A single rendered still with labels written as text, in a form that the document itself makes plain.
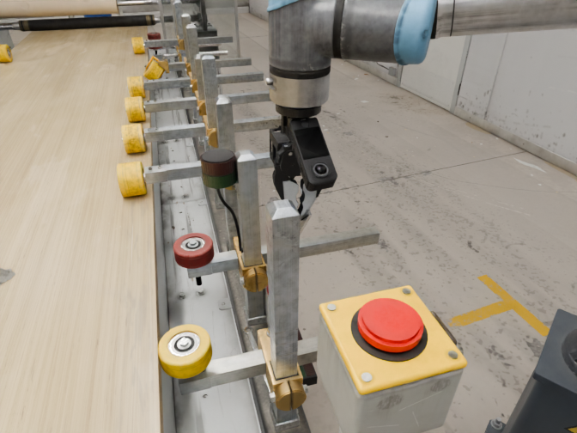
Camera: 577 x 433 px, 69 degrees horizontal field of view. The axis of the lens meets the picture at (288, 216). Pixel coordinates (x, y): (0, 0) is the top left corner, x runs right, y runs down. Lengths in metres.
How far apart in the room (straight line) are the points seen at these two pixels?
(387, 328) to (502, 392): 1.63
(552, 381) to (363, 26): 0.88
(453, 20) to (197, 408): 0.84
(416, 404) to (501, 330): 1.83
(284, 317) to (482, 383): 1.36
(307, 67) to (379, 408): 0.46
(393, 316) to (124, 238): 0.74
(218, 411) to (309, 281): 1.25
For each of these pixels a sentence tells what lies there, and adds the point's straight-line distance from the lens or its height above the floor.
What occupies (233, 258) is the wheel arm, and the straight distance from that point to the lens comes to 0.90.
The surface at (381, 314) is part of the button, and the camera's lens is 0.28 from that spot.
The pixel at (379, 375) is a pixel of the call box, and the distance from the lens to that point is 0.26.
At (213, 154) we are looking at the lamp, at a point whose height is 1.11.
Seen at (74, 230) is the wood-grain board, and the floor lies 0.90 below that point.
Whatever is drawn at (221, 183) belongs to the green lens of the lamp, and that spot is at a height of 1.08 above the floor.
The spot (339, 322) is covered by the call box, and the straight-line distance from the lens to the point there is 0.28.
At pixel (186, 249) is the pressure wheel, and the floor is 0.91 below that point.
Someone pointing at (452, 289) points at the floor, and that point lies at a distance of 2.22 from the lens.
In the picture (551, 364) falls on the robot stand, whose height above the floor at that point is 0.60.
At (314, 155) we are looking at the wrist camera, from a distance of 0.63.
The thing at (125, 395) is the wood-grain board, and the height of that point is 0.90.
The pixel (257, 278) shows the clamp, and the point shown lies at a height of 0.86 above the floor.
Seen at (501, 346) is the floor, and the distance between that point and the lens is 2.04.
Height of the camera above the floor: 1.43
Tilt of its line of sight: 34 degrees down
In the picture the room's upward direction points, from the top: straight up
